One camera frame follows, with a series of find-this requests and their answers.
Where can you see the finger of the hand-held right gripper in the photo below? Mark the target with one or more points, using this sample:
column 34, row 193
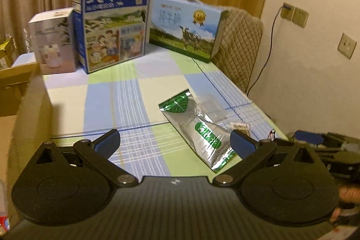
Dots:
column 308, row 136

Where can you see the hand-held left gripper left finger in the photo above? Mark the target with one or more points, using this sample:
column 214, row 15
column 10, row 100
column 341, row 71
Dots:
column 108, row 143

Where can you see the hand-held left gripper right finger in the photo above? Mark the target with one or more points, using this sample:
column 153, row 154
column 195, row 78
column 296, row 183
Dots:
column 242, row 144

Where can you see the cotton swab packet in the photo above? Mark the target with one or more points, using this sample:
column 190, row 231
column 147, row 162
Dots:
column 240, row 129

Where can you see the silver green tea packet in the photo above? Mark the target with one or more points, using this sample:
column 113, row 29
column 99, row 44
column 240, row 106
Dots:
column 197, row 127

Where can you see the brown cardboard box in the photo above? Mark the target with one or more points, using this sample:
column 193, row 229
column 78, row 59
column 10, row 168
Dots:
column 31, row 116

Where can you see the person's right hand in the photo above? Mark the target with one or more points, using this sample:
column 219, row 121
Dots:
column 350, row 194

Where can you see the checked pastel tablecloth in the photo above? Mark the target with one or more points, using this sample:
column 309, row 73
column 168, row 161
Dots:
column 112, row 105

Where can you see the quilted beige chair cover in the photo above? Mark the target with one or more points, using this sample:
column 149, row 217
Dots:
column 239, row 48

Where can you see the white humidifier box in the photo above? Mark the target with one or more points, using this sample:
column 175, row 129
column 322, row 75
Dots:
column 54, row 40

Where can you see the blue milk carton box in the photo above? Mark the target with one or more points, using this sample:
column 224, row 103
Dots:
column 112, row 20

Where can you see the green cow milk carton box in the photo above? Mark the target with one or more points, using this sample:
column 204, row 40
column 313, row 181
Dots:
column 182, row 26

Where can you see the beige wall socket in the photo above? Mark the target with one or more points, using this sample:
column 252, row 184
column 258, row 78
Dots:
column 300, row 17
column 346, row 46

